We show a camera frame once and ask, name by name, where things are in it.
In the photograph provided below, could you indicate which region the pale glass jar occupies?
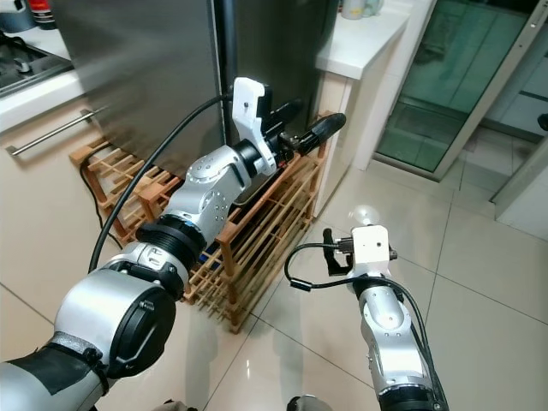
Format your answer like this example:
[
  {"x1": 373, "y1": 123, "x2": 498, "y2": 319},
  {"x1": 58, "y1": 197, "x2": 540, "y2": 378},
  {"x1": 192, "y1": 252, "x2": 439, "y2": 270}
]
[{"x1": 340, "y1": 0, "x2": 384, "y2": 21}]

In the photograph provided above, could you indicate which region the beige kitchen cabinet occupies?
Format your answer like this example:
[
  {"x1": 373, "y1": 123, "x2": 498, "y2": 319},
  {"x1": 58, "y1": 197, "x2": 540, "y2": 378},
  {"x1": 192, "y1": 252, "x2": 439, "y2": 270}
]
[{"x1": 0, "y1": 30, "x2": 105, "y2": 319}]

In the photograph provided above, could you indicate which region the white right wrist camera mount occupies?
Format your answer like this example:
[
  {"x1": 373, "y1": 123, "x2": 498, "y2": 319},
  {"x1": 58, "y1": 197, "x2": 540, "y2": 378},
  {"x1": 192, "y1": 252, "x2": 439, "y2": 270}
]
[{"x1": 349, "y1": 225, "x2": 396, "y2": 280}]

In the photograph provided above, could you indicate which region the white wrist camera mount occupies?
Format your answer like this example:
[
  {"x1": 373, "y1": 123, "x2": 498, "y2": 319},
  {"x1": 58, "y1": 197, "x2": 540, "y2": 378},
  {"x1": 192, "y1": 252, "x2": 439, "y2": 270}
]
[
  {"x1": 232, "y1": 77, "x2": 280, "y2": 177},
  {"x1": 349, "y1": 225, "x2": 396, "y2": 280}
]

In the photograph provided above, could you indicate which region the thin black power cord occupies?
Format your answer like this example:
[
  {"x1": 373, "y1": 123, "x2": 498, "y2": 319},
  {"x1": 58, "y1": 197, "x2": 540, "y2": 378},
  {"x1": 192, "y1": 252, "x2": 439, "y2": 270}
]
[{"x1": 80, "y1": 163, "x2": 105, "y2": 225}]

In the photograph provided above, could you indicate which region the steel fridge body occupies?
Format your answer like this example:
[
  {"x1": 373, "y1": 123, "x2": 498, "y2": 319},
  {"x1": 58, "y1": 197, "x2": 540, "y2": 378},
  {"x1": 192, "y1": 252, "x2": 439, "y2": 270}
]
[{"x1": 214, "y1": 0, "x2": 339, "y2": 148}]

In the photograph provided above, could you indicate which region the red labelled bottle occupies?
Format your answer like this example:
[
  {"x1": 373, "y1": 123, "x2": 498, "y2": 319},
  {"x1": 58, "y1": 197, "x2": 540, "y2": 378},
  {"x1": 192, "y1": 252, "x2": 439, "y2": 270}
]
[{"x1": 27, "y1": 0, "x2": 57, "y2": 31}]

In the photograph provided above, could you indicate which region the white topped side cabinet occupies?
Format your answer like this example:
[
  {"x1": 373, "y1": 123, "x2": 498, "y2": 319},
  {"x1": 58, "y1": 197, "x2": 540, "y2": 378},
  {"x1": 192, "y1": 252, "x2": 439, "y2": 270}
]
[{"x1": 313, "y1": 0, "x2": 438, "y2": 215}]

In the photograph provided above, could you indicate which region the steel bar drawer handle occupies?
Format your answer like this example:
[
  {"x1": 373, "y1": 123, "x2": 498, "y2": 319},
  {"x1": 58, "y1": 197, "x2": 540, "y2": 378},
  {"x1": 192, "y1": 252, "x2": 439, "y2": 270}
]
[{"x1": 6, "y1": 104, "x2": 108, "y2": 157}]

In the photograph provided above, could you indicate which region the grey pot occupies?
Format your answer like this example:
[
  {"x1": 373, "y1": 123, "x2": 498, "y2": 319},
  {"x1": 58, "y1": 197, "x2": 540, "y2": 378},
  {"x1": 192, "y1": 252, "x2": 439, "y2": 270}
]
[{"x1": 0, "y1": 0, "x2": 37, "y2": 35}]

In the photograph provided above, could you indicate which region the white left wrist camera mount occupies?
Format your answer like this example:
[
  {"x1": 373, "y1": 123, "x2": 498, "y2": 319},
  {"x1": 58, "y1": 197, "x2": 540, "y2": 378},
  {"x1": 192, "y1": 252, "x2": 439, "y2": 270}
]
[{"x1": 232, "y1": 77, "x2": 280, "y2": 177}]

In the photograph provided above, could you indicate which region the black gas stove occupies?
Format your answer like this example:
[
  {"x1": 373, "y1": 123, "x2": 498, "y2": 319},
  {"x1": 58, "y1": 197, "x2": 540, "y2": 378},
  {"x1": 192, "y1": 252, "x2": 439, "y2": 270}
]
[{"x1": 0, "y1": 33, "x2": 65, "y2": 97}]

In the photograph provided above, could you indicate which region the wooden slatted rack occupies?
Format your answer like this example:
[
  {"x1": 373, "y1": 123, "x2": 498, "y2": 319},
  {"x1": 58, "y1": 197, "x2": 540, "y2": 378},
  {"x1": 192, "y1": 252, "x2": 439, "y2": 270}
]
[{"x1": 70, "y1": 111, "x2": 331, "y2": 333}]

